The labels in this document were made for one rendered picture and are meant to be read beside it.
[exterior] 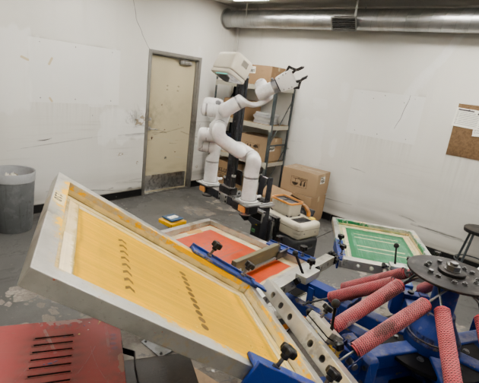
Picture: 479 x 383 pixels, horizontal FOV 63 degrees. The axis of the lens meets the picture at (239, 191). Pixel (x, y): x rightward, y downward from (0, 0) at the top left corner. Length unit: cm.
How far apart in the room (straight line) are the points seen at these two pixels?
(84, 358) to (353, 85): 517
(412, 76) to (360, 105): 74
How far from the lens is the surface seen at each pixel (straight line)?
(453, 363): 138
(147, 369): 141
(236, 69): 242
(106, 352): 124
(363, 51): 584
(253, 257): 196
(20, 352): 128
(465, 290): 151
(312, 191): 565
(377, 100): 568
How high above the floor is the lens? 188
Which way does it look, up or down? 16 degrees down
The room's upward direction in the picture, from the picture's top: 7 degrees clockwise
